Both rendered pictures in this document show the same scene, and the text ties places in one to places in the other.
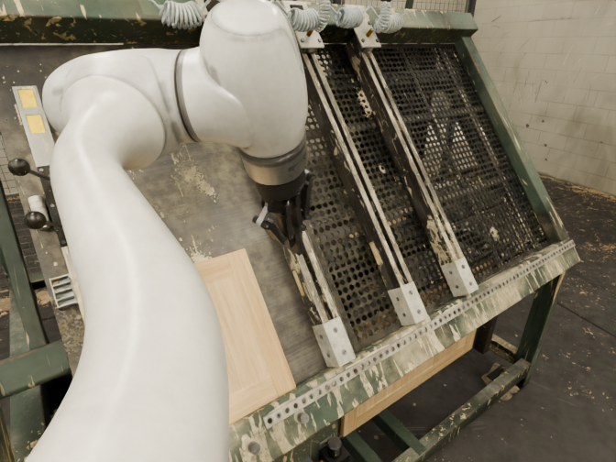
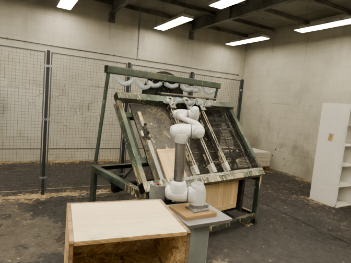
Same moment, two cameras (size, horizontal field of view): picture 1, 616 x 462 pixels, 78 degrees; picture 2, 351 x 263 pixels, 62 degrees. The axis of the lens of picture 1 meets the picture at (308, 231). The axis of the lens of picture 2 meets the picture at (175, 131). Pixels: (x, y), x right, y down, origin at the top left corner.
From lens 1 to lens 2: 2.82 m
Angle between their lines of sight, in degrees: 21
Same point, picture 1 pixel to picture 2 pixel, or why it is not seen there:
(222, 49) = (193, 110)
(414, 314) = (213, 169)
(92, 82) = (182, 111)
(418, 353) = (214, 178)
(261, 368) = not seen: hidden behind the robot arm
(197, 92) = (189, 113)
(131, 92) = (185, 112)
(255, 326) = not seen: hidden behind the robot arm
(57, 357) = (144, 159)
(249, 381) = not seen: hidden behind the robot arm
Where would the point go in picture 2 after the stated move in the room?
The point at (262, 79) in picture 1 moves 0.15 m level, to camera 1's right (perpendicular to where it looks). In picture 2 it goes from (196, 112) to (210, 114)
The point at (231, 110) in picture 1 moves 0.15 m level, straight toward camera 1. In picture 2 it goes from (192, 115) to (197, 116)
